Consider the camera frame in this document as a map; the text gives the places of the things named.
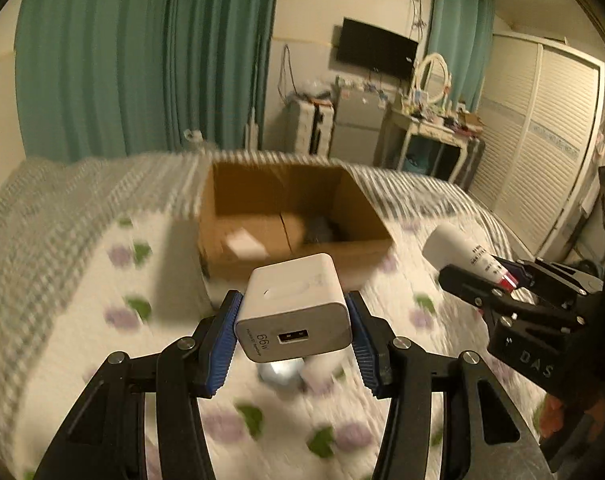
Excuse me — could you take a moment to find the white oval vanity mirror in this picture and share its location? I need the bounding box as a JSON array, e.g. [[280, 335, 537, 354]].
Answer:
[[412, 53, 452, 105]]

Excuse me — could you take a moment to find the light blue earbuds case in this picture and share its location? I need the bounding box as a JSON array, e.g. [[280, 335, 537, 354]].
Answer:
[[258, 358, 304, 390]]

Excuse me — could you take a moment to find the grey checked bed sheet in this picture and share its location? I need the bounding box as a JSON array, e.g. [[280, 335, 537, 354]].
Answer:
[[0, 152, 514, 461]]

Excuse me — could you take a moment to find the clear water jug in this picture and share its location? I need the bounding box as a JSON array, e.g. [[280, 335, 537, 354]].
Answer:
[[183, 129, 207, 151]]

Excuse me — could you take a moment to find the white louvered wardrobe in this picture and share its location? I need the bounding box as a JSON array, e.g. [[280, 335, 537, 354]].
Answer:
[[469, 32, 605, 258]]

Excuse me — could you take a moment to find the silver mini fridge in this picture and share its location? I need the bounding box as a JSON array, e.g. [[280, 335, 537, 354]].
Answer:
[[329, 88, 387, 166]]

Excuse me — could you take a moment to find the brown cardboard box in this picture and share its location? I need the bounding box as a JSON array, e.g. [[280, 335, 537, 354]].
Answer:
[[197, 162, 393, 289]]

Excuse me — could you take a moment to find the white floral quilted mat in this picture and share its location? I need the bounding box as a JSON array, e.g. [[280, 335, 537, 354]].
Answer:
[[13, 214, 488, 479]]

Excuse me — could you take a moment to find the small green window curtain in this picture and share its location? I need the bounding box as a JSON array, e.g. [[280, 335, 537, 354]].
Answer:
[[426, 0, 495, 110]]

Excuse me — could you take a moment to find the white ribbed suitcase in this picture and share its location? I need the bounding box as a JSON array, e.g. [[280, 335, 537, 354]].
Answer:
[[284, 98, 335, 157]]

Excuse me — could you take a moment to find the white tube red cap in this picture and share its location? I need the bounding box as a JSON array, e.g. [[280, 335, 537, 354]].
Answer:
[[423, 222, 518, 292]]

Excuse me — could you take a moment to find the white USB wall charger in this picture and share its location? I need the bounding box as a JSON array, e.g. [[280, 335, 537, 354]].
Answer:
[[234, 254, 352, 363]]

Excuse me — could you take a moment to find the white dressing table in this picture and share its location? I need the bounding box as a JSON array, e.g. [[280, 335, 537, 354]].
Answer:
[[376, 107, 476, 187]]

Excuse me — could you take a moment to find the black wall television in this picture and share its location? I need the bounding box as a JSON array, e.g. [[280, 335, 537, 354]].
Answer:
[[336, 18, 418, 81]]

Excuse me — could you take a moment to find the black remote control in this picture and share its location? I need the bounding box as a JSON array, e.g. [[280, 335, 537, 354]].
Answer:
[[302, 216, 345, 245]]

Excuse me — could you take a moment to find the person's hand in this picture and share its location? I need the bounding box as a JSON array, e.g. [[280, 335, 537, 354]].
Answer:
[[539, 394, 565, 439]]

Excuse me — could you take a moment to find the white power bank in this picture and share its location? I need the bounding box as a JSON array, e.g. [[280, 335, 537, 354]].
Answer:
[[300, 350, 345, 388]]

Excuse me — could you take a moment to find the dark suitcase by wardrobe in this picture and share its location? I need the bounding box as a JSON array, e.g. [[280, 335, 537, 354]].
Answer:
[[454, 138, 485, 192]]

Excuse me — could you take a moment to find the large green curtain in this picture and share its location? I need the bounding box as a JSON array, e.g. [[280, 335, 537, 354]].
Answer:
[[15, 0, 275, 162]]

